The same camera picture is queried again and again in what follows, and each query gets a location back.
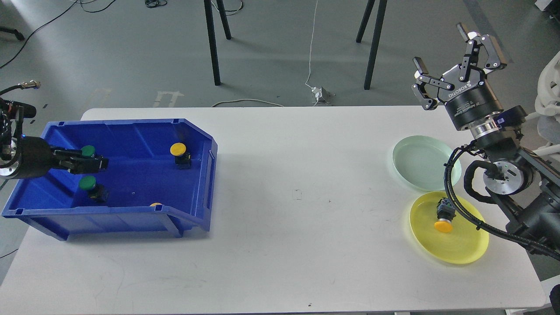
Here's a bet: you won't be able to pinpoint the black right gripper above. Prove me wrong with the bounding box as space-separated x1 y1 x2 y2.
411 23 508 131

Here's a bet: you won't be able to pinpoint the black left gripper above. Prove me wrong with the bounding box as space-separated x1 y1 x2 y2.
0 137 109 179

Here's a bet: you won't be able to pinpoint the green push button back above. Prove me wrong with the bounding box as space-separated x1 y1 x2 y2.
81 145 96 158

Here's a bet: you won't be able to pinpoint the green push button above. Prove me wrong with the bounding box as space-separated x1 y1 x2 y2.
81 145 96 158
78 175 109 203

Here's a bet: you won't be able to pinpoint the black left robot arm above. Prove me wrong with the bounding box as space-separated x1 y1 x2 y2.
0 98 109 180

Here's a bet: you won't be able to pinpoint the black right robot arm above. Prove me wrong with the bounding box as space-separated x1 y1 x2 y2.
411 23 560 260

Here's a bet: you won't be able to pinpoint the green push button front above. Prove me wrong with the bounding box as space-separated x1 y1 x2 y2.
78 175 109 203

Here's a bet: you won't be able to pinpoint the light green plate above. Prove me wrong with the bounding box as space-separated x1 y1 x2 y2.
390 135 453 192

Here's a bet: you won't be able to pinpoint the yellow push button back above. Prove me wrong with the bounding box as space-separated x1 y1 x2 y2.
169 142 192 170

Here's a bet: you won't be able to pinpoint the white office chair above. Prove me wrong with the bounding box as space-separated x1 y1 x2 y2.
526 52 560 160

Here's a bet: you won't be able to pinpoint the blue plastic bin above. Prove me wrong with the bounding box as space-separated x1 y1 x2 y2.
1 119 217 241

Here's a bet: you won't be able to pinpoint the black right stand legs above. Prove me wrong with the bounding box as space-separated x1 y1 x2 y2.
355 0 388 90

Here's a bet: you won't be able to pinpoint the black stand legs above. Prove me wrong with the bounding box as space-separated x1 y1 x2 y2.
203 0 232 86
355 0 388 90

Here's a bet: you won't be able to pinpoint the white power plug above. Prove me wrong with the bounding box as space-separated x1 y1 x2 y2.
311 87 334 106

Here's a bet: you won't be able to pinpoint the black left stand legs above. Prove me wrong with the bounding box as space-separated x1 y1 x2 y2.
203 0 232 86

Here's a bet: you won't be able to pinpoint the white cable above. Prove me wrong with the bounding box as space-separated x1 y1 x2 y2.
212 0 320 108

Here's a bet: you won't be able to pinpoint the black floor cable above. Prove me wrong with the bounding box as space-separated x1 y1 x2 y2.
0 0 119 70

